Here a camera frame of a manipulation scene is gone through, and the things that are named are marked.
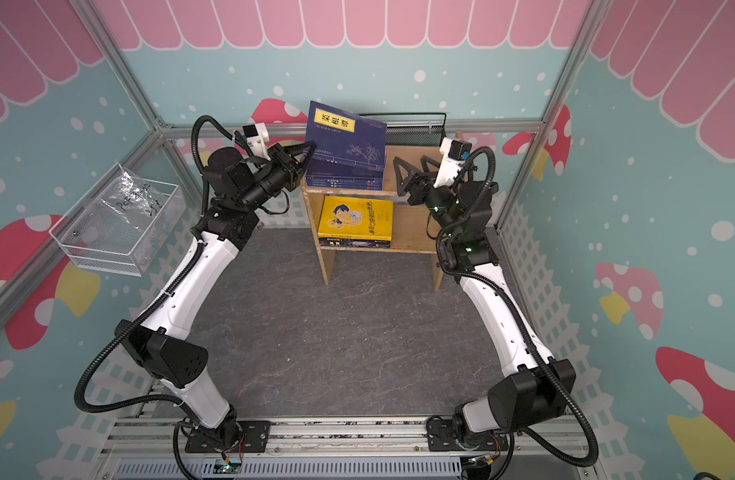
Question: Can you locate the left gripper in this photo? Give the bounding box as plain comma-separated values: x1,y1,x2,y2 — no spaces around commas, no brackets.
238,141,318,210

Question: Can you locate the dark blue book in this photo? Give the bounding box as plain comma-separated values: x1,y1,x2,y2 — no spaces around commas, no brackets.
307,160,383,191
306,101,387,171

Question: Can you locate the yellow cartoon book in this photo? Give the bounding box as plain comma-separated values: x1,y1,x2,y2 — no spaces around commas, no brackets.
318,195,393,242

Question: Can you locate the black deer antler book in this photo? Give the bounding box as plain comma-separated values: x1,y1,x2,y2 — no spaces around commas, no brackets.
319,237,391,249

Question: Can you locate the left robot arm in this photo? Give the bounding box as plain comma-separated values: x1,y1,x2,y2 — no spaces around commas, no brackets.
74,142,316,450

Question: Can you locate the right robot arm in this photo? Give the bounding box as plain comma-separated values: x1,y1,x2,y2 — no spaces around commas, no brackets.
393,157,599,467

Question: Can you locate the wooden two-tier bookshelf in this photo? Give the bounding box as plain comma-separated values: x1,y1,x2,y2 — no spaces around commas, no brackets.
301,146,443,292

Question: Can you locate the clear plastic bag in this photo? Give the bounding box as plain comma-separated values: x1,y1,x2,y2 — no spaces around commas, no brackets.
98,169,168,244

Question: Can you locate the black wire mesh basket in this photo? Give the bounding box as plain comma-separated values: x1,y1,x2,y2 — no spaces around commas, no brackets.
362,112,447,147

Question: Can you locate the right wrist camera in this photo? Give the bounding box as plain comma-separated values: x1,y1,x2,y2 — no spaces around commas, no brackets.
433,138,473,188

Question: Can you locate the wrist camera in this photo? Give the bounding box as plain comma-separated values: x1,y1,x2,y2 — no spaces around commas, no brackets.
243,123,271,159
433,138,473,188

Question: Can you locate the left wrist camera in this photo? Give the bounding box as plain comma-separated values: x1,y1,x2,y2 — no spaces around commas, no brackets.
243,123,271,159

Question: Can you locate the white wire mesh basket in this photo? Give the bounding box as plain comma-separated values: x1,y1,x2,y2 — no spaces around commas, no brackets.
49,164,187,277

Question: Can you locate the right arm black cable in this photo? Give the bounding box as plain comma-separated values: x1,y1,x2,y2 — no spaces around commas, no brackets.
435,145,601,468

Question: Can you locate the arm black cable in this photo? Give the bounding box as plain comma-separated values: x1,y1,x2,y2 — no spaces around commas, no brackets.
435,145,601,468
72,115,255,415

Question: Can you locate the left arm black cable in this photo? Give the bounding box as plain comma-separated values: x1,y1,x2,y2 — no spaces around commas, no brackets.
72,115,255,415

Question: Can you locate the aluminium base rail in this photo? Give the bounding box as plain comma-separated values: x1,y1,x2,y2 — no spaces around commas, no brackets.
90,416,607,479

